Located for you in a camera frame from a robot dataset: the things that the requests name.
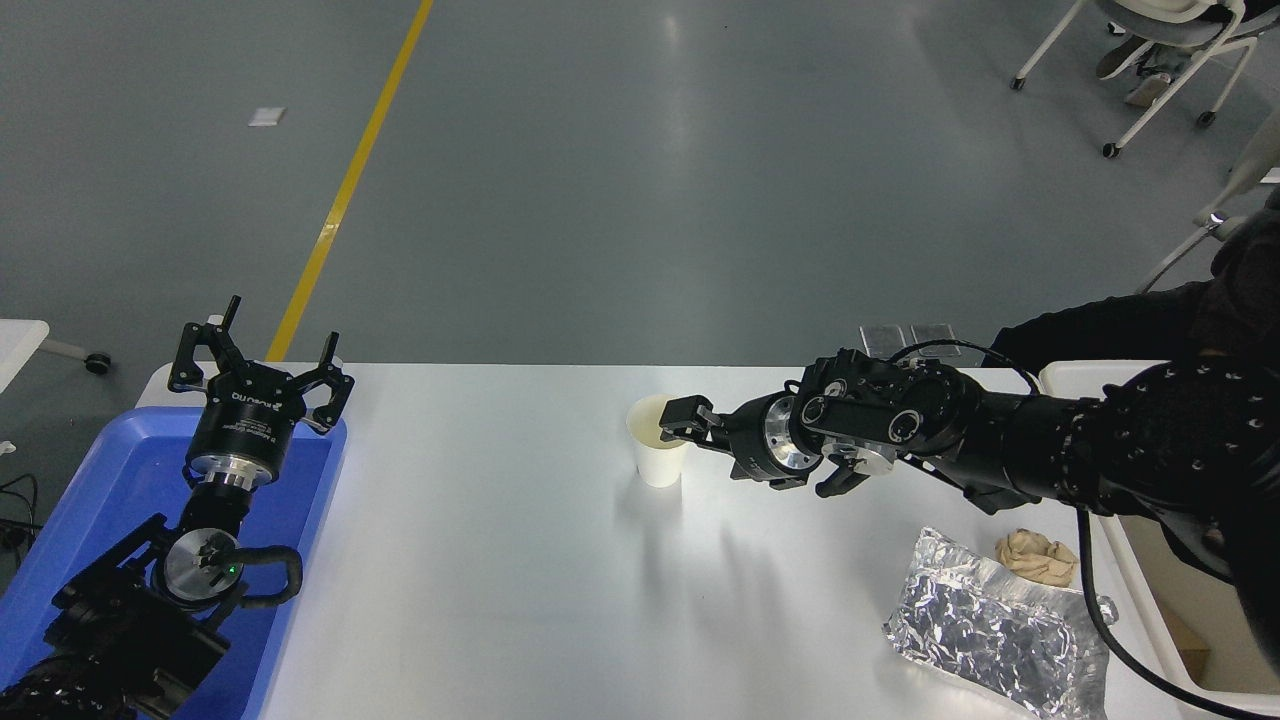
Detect crumpled silver foil tray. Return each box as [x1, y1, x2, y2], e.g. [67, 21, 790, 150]
[883, 527, 1119, 720]

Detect large pale plastic bin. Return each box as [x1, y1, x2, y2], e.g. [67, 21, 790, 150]
[1038, 360, 1280, 716]

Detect white wheeled office chair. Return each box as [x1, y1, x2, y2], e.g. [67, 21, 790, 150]
[1012, 0, 1280, 161]

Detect crumpled tan paper ball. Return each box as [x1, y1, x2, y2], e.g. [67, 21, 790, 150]
[994, 529, 1081, 588]

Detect white wheeled cart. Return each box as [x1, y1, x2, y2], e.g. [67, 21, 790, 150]
[0, 319, 113, 396]

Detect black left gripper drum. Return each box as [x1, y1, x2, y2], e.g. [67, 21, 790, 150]
[188, 362, 313, 473]

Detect black floor cables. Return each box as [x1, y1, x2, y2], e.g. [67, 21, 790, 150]
[0, 472, 41, 561]

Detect blue plastic tray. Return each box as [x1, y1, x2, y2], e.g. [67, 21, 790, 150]
[0, 406, 349, 720]

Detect white chair frame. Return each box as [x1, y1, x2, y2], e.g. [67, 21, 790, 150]
[1135, 110, 1280, 296]

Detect seated person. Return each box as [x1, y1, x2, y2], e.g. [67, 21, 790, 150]
[1095, 0, 1241, 109]

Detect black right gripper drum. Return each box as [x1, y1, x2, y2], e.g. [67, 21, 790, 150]
[718, 396, 781, 483]

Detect white paper cup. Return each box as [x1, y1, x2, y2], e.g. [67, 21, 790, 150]
[626, 394, 691, 489]

